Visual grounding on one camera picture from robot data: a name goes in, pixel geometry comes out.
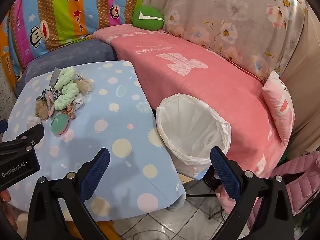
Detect striped cartoon monkey blanket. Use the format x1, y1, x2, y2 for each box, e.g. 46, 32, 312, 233
0, 0, 148, 98

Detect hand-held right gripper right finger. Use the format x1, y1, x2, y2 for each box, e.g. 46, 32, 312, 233
210, 147, 296, 240

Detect bin with white plastic liner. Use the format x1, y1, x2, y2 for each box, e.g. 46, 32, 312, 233
155, 93, 232, 179

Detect pink printed pillow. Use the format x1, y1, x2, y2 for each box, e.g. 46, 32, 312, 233
261, 70, 296, 146

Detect pink padded jacket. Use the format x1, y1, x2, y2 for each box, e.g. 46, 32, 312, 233
250, 152, 320, 221

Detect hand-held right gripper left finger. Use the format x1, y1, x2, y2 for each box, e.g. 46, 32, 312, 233
27, 147, 111, 240

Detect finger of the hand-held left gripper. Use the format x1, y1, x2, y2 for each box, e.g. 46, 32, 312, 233
0, 123, 45, 156

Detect blue-grey sofa seat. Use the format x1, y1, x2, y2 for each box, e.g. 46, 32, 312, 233
16, 39, 118, 98

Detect pink ribbon hair tie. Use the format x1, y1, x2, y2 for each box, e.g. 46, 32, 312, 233
47, 92, 58, 118

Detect black metal stand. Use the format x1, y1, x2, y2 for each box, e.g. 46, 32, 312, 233
184, 166, 227, 220

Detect green and pink round pad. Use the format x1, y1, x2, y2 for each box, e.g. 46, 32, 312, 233
50, 114, 71, 136

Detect tan scrunchie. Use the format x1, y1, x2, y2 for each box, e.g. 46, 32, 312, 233
34, 100, 49, 119

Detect beige organza scrunchie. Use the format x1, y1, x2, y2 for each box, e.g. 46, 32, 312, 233
75, 77, 95, 96

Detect pink printed blanket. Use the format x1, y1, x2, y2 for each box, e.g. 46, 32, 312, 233
93, 27, 291, 181

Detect green round check mark cushion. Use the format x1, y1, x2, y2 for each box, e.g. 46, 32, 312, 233
132, 5, 165, 32

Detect green chenille scrunchies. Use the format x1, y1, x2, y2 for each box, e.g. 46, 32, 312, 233
53, 67, 77, 111

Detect beige sofa cover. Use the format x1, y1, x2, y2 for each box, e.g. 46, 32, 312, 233
280, 4, 320, 156

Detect grey pouch with white tag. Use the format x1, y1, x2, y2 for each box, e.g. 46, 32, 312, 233
49, 68, 63, 87

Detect grey floral sheet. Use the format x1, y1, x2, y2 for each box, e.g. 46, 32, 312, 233
144, 0, 310, 82

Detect white cloth scrunchie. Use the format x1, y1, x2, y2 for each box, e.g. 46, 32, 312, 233
73, 95, 85, 110

